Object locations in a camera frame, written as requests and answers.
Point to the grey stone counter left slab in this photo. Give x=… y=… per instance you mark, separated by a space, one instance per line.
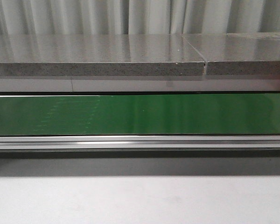
x=98 y=55

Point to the grey stone counter slab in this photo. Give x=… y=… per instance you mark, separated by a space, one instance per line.
x=98 y=55
x=249 y=55

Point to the grey stone counter right slab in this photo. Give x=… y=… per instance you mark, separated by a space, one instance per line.
x=249 y=55

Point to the green conveyor belt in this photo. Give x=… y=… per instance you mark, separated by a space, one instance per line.
x=246 y=113

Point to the white pleated curtain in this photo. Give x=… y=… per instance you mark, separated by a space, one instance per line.
x=138 y=16

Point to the aluminium conveyor frame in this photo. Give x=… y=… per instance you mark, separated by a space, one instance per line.
x=139 y=143

